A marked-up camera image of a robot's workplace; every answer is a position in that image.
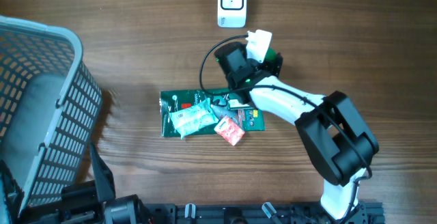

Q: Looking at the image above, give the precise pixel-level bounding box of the green 3M glove package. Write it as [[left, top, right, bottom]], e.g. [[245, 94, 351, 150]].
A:
[[159, 89, 265, 137]]

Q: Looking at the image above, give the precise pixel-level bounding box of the red white snack packet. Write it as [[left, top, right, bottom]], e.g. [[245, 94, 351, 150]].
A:
[[214, 116, 245, 146]]

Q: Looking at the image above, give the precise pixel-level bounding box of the white wipes packet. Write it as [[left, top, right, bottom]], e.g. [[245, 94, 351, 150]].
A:
[[170, 98, 219, 139]]

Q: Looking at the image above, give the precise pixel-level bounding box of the green lid jar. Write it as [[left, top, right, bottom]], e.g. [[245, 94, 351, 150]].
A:
[[264, 48, 277, 62]]

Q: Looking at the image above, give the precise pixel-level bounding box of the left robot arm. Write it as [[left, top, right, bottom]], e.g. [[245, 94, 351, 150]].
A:
[[1, 144, 154, 224]]

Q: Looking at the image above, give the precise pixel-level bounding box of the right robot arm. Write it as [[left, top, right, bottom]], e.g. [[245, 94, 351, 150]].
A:
[[210, 37, 379, 223]]

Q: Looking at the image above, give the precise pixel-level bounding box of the white barcode scanner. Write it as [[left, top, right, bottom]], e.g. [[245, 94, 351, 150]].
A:
[[217, 0, 247, 28]]

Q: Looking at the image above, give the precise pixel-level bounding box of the grey plastic mesh basket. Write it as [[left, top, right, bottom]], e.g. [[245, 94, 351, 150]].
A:
[[1, 17, 102, 210]]

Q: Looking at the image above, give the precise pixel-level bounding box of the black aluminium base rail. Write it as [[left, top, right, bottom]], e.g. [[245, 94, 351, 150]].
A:
[[143, 201, 386, 224]]

